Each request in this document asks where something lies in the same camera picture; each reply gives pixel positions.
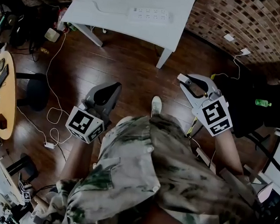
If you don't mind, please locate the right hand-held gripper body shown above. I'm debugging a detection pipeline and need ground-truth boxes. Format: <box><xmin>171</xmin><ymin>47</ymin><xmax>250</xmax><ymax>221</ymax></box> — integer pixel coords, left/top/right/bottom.
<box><xmin>189</xmin><ymin>87</ymin><xmax>237</xmax><ymax>140</ymax></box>

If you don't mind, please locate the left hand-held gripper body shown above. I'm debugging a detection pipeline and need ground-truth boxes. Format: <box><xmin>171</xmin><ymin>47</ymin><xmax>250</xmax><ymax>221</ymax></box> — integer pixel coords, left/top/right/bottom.
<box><xmin>64</xmin><ymin>96</ymin><xmax>113</xmax><ymax>146</ymax></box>

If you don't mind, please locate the white power strip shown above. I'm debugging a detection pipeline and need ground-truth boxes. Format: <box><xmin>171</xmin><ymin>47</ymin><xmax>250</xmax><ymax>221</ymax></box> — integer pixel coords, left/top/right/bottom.
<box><xmin>126</xmin><ymin>6</ymin><xmax>175</xmax><ymax>26</ymax></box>

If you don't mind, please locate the person's right forearm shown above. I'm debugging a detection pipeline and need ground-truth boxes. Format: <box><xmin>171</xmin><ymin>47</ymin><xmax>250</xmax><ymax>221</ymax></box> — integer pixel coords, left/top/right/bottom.
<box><xmin>212</xmin><ymin>126</ymin><xmax>248</xmax><ymax>176</ymax></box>

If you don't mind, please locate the person's left forearm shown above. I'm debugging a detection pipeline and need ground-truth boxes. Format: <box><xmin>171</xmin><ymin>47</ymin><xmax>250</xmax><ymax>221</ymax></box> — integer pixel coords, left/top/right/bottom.
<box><xmin>61</xmin><ymin>133</ymin><xmax>102</xmax><ymax>186</ymax></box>

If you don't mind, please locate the black office chair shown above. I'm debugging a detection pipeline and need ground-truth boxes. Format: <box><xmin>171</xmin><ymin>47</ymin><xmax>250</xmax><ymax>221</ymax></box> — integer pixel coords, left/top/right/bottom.
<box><xmin>219</xmin><ymin>65</ymin><xmax>280</xmax><ymax>169</ymax></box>

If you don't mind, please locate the person's white shoe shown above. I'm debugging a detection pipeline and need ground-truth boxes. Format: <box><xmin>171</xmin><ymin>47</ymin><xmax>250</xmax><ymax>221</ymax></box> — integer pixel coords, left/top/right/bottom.
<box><xmin>150</xmin><ymin>95</ymin><xmax>164</xmax><ymax>119</ymax></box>

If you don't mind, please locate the light wooden bar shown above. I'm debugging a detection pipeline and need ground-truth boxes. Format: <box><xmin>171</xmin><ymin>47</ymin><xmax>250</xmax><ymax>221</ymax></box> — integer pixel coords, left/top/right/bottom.
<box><xmin>194</xmin><ymin>147</ymin><xmax>218</xmax><ymax>174</ymax></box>
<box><xmin>218</xmin><ymin>167</ymin><xmax>241</xmax><ymax>183</ymax></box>

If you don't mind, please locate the green plastic bottle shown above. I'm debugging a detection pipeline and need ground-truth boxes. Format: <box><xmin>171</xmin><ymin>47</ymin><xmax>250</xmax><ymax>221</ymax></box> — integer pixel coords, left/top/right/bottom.
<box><xmin>255</xmin><ymin>98</ymin><xmax>273</xmax><ymax>108</ymax></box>

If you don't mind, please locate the white table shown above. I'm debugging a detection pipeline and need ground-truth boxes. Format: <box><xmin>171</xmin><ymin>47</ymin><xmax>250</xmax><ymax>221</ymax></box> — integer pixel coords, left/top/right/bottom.
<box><xmin>58</xmin><ymin>0</ymin><xmax>197</xmax><ymax>72</ymax></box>

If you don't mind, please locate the black table base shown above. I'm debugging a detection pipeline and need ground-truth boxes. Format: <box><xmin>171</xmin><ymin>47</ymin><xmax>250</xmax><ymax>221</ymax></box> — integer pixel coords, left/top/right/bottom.
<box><xmin>5</xmin><ymin>151</ymin><xmax>40</xmax><ymax>183</ymax></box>

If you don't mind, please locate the beige square device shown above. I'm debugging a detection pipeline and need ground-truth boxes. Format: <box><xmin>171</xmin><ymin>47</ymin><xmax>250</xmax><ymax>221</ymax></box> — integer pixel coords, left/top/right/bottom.
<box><xmin>44</xmin><ymin>27</ymin><xmax>62</xmax><ymax>42</ymax></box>

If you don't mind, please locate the round wooden table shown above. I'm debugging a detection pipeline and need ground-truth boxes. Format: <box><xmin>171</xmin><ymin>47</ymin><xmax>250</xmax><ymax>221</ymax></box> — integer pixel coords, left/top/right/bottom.
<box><xmin>0</xmin><ymin>50</ymin><xmax>54</xmax><ymax>144</ymax></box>

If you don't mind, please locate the clear plastic bag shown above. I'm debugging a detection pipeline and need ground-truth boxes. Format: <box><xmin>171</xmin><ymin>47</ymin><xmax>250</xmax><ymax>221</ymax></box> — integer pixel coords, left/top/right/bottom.
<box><xmin>54</xmin><ymin>6</ymin><xmax>74</xmax><ymax>35</ymax></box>

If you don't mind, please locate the small brown box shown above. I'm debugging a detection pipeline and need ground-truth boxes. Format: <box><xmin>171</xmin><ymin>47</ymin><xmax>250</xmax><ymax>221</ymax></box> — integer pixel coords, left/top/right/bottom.
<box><xmin>0</xmin><ymin>113</ymin><xmax>9</xmax><ymax>130</ymax></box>

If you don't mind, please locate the small black white tag block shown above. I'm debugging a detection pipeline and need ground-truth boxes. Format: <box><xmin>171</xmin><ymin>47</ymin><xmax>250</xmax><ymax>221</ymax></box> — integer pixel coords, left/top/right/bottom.
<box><xmin>21</xmin><ymin>190</ymin><xmax>32</xmax><ymax>203</ymax></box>

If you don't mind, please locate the black keyboard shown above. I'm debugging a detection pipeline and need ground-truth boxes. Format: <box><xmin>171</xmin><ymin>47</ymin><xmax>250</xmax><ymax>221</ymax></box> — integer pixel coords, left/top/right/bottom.
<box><xmin>0</xmin><ymin>63</ymin><xmax>10</xmax><ymax>96</ymax></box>

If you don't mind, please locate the black backpack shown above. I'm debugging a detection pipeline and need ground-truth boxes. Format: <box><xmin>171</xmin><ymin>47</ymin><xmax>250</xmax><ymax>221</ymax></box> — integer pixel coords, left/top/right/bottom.
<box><xmin>0</xmin><ymin>0</ymin><xmax>62</xmax><ymax>52</ymax></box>

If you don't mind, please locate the white cable yellow plug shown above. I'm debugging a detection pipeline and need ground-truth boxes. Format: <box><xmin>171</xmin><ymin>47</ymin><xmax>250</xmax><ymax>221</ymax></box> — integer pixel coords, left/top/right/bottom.
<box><xmin>210</xmin><ymin>52</ymin><xmax>243</xmax><ymax>82</ymax></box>

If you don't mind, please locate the long white floor cable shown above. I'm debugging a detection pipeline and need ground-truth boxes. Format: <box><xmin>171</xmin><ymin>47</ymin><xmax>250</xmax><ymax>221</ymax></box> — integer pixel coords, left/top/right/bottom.
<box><xmin>13</xmin><ymin>27</ymin><xmax>82</xmax><ymax>150</ymax></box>

